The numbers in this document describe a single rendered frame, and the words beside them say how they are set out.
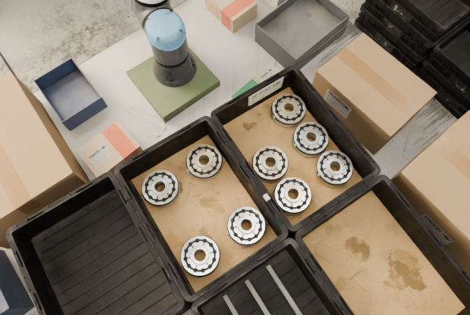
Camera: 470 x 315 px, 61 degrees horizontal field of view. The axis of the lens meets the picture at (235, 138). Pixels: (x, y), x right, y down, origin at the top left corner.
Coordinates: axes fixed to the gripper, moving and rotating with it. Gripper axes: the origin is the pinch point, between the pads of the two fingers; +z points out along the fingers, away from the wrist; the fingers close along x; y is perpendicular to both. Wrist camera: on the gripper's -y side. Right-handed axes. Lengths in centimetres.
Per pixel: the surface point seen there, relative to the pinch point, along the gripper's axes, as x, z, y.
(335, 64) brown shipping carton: -13.1, -9.8, 45.1
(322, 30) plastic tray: -0.1, 0.8, 28.4
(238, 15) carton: -20.9, -1.2, 5.7
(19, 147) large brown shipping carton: -103, -14, 11
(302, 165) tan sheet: -43, -7, 63
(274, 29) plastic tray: -13.5, 0.8, 17.4
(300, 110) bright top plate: -32, -10, 50
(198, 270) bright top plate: -84, -10, 68
